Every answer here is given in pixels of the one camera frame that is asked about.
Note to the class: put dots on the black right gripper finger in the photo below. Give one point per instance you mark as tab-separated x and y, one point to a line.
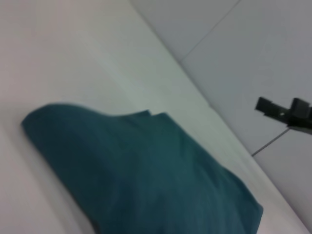
301	108
270	108

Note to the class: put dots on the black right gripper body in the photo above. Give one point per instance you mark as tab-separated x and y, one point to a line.
303	126

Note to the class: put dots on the blue shirt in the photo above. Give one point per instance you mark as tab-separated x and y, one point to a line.
136	175

